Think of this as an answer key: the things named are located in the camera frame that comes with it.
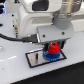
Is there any black cable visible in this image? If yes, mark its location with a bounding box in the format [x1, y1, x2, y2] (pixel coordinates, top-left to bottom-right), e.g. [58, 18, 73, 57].
[0, 30, 38, 42]

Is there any left metal peg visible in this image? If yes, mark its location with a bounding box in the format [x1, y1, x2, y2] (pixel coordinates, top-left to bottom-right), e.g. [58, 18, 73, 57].
[34, 54, 39, 62]

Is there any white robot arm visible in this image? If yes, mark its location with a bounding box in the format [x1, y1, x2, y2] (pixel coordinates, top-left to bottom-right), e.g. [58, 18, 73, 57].
[18, 0, 74, 49]

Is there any black framed peg base plate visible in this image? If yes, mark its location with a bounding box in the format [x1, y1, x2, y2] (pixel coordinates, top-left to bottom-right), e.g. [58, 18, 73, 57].
[26, 49, 66, 68]

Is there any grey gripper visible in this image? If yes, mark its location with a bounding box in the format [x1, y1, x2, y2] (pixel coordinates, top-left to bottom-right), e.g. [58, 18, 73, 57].
[37, 24, 74, 52]

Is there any red gear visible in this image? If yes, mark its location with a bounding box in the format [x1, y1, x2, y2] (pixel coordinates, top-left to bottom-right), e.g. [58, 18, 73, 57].
[48, 42, 60, 54]

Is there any blue gear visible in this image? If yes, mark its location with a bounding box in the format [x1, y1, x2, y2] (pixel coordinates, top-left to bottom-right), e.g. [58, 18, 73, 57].
[43, 52, 60, 61]

